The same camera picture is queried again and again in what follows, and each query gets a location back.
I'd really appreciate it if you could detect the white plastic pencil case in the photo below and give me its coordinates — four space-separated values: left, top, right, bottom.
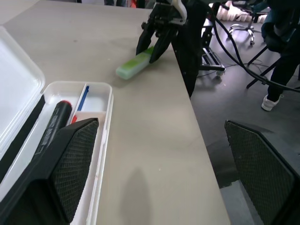
0 25 114 225

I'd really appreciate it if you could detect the thick black cable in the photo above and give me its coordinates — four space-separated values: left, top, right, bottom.
210 2 300 92

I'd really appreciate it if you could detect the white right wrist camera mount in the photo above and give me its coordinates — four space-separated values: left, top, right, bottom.
170 0 188 24

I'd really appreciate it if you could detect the silver office chair base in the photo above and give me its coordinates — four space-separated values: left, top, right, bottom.
228 22 256 47

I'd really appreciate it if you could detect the person in dark clothes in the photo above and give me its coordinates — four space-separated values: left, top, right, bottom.
261 0 300 112

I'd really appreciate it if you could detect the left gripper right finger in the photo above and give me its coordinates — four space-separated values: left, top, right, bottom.
224 120 300 225

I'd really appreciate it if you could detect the black chair frame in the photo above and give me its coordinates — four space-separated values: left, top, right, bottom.
246 44 278 89

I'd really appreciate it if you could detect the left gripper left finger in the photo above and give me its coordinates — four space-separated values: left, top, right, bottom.
0 117 99 225

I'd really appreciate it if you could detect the blue pen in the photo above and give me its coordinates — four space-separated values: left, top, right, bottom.
77 85 90 112

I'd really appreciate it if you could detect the green highlighter marker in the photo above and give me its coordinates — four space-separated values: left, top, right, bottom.
115 46 156 81

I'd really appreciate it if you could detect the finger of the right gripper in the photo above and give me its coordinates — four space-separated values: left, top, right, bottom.
136 22 157 56
149 24 179 64

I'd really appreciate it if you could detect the black marker with red end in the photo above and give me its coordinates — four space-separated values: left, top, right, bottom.
35 99 73 162

